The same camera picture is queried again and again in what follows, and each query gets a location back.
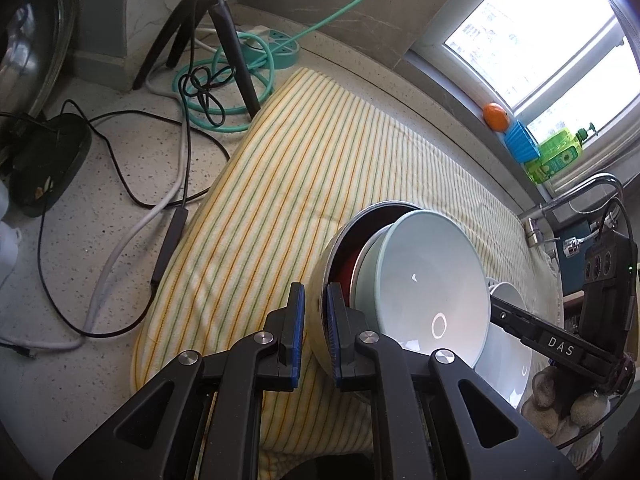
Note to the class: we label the light blue ceramic bowl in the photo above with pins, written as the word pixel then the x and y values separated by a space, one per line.
pixel 425 285

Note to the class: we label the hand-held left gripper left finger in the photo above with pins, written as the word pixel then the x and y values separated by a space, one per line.
pixel 298 332

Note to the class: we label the striped yellow towel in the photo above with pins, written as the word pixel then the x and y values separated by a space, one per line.
pixel 300 185

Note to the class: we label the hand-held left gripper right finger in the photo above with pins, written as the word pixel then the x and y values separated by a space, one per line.
pixel 334 340

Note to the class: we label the white power adapter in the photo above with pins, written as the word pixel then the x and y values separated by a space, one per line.
pixel 7 250

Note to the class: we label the window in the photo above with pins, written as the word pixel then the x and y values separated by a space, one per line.
pixel 525 25

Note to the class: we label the white plate grey leaf pattern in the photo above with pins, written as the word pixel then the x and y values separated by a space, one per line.
pixel 505 365

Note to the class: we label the green detergent pump bottle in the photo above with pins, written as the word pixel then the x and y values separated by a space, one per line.
pixel 555 157

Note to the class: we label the chrome faucet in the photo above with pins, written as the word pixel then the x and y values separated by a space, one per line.
pixel 532 232

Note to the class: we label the teal power strip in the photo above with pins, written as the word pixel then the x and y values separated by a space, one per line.
pixel 285 50

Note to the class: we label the blue ribbed cup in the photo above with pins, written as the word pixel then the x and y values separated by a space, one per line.
pixel 522 142

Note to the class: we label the large steel bowl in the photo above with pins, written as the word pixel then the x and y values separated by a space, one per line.
pixel 316 320

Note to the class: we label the orange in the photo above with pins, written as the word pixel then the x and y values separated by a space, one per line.
pixel 496 117

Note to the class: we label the black oval device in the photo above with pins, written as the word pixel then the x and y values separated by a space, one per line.
pixel 50 160

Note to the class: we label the dark blue knife holder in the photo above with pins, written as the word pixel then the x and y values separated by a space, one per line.
pixel 570 277

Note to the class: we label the red steel bowl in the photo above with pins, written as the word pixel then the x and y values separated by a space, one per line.
pixel 345 270

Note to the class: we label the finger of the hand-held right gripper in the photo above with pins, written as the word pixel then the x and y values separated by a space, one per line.
pixel 515 320

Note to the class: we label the steel pot lid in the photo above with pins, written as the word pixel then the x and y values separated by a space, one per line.
pixel 30 35

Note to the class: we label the person's right hand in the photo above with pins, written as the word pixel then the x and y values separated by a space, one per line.
pixel 550 402

